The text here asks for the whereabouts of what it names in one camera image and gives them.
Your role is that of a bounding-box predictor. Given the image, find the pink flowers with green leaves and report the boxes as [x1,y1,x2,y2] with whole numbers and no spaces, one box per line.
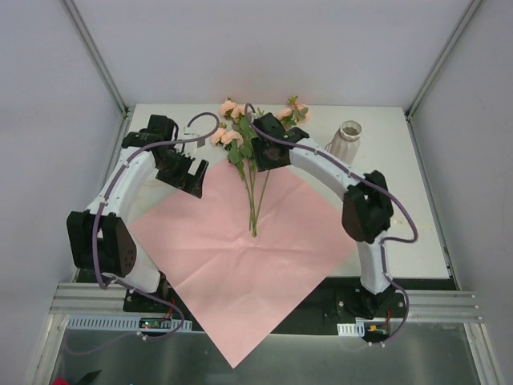
[210,95,311,238]

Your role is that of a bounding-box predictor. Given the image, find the pink paper wrapping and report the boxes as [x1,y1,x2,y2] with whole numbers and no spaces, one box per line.
[130,161,356,367]

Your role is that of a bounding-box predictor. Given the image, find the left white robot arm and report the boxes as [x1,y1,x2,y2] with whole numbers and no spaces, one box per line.
[67,115,208,312]

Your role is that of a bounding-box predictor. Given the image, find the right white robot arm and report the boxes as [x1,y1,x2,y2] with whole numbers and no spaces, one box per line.
[250,113,394,319]

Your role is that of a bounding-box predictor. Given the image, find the white ribbed ceramic vase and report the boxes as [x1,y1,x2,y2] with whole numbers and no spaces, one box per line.
[325,120,362,165]

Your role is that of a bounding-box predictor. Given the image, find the red object at bottom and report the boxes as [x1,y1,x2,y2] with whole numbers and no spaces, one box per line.
[51,377,70,385]

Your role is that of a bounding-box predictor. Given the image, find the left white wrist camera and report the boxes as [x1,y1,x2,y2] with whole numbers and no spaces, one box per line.
[175,127,206,157]

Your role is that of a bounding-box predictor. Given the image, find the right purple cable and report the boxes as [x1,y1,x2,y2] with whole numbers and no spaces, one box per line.
[244,102,420,290]

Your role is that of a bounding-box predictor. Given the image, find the purple cable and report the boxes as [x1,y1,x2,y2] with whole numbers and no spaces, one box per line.
[91,111,221,290]
[244,102,420,290]

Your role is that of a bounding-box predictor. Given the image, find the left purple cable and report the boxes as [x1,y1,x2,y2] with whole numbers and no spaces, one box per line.
[91,111,221,290]

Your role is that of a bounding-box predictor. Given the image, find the right aluminium frame post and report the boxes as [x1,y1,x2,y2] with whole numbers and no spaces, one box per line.
[405,0,485,122]

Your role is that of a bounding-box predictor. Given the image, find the aluminium frame post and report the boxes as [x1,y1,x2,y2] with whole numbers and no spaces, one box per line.
[60,0,130,117]
[405,0,485,122]

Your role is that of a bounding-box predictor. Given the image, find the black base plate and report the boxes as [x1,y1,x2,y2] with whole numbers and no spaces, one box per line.
[75,271,458,334]

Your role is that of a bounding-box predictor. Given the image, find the left aluminium frame post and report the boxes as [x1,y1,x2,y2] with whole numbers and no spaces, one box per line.
[60,0,130,117]

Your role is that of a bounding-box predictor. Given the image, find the left white cable duct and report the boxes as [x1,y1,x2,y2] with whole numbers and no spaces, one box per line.
[67,315,192,333]

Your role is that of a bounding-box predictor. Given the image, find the white cable duct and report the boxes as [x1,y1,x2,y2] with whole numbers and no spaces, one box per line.
[67,315,192,333]
[337,321,390,338]

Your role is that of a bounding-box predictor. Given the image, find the right white cable duct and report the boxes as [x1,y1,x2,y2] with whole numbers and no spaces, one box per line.
[337,321,390,338]

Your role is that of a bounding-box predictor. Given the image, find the aluminium front rail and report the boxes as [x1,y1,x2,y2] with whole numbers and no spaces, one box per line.
[50,282,484,324]

